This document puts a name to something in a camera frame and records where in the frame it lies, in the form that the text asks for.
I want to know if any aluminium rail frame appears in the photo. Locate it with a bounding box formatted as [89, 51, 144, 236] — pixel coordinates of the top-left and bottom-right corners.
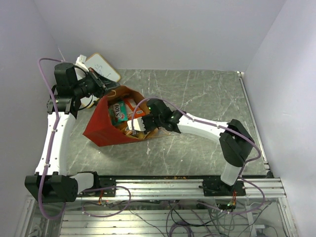
[16, 176, 298, 237]

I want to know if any red paper bag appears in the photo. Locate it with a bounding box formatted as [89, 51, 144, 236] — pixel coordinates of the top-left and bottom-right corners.
[83, 86, 169, 147]

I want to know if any teal candy snack pack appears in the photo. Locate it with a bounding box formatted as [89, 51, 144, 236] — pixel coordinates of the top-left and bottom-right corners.
[108, 100, 128, 126]

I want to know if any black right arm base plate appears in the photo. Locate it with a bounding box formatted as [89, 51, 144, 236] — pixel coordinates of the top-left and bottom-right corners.
[198, 176, 246, 197]

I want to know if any orange cracker snack pack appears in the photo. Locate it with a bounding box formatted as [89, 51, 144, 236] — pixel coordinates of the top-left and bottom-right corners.
[123, 97, 146, 120]

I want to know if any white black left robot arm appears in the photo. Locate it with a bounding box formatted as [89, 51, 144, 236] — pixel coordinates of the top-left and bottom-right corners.
[25, 62, 119, 203]

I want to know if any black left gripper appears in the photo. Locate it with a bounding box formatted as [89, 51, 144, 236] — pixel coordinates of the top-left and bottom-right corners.
[73, 68, 120, 99]

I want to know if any orange chip bag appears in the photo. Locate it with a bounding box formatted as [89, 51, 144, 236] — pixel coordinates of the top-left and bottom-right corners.
[115, 121, 147, 140]

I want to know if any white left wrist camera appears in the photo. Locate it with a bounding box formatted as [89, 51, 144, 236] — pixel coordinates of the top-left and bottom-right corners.
[75, 54, 88, 72]

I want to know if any small whiteboard yellow frame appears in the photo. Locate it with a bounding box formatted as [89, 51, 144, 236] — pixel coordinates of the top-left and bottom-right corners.
[75, 53, 121, 108]

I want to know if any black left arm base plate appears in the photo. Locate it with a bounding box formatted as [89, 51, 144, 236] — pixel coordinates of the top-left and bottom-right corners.
[71, 172, 116, 197]

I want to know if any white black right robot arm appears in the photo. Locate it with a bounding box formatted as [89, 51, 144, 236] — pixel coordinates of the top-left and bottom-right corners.
[131, 97, 255, 196]

